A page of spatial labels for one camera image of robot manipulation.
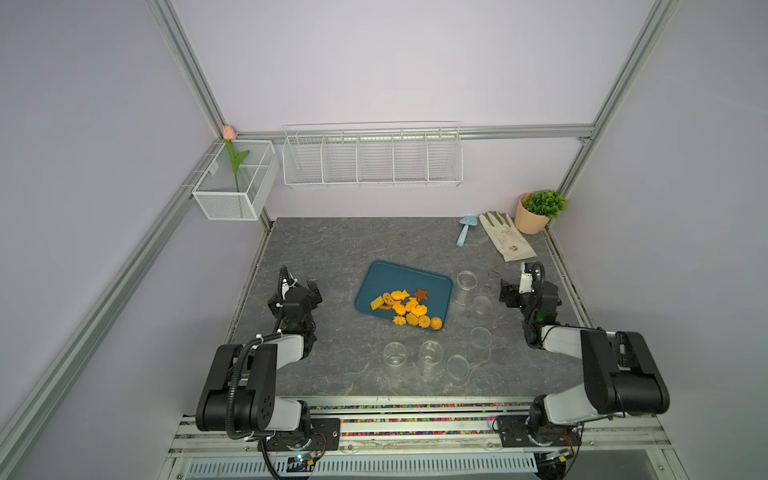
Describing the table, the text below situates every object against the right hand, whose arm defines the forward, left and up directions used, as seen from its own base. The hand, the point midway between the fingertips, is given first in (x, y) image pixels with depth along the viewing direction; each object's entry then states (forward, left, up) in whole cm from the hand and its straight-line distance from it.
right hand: (516, 278), depth 94 cm
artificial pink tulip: (+27, +88, +26) cm, 95 cm away
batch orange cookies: (-4, +41, -6) cm, 42 cm away
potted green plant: (+27, -12, +4) cm, 30 cm away
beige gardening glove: (+24, -4, -8) cm, 26 cm away
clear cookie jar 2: (-21, +39, -8) cm, 45 cm away
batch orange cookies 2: (-10, +32, -6) cm, 34 cm away
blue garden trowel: (+32, +9, -7) cm, 34 cm away
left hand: (-4, +69, +1) cm, 69 cm away
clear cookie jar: (-1, +16, +1) cm, 17 cm away
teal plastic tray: (+7, +41, -10) cm, 43 cm away
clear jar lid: (-5, +10, -8) cm, 14 cm away
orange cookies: (-3, +30, -6) cm, 31 cm away
